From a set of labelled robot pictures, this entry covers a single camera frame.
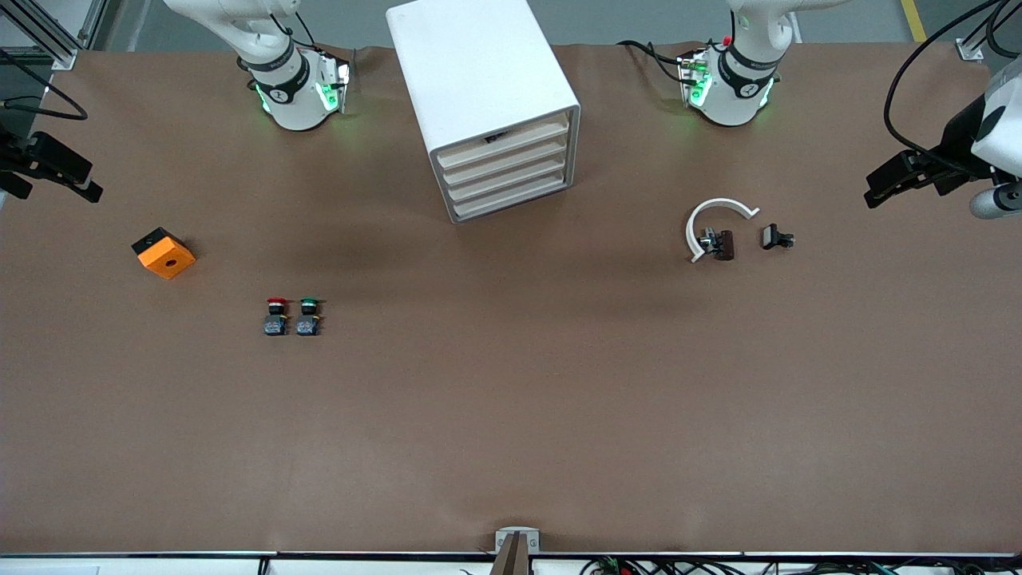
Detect white drawer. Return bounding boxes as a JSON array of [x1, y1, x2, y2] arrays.
[[451, 176, 573, 224], [442, 136, 572, 186], [446, 157, 572, 204], [437, 113, 571, 170]]

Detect white drawer cabinet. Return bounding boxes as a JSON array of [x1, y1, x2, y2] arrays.
[[386, 0, 581, 224]]

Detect orange box with hole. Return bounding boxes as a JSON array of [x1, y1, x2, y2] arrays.
[[132, 227, 196, 280]]

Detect small brown black part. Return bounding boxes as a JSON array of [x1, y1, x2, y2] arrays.
[[700, 228, 735, 262]]

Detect brown table cover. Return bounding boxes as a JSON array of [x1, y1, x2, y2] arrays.
[[0, 42, 1022, 555]]

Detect white curved plastic ring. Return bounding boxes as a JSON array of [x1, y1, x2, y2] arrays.
[[686, 197, 761, 264]]

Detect bundle of cables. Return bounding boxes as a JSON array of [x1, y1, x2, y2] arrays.
[[579, 557, 991, 575]]

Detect metal edge bracket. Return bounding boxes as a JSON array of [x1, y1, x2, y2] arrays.
[[495, 527, 541, 556]]

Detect brown post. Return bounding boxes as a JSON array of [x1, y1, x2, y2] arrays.
[[489, 533, 530, 575]]

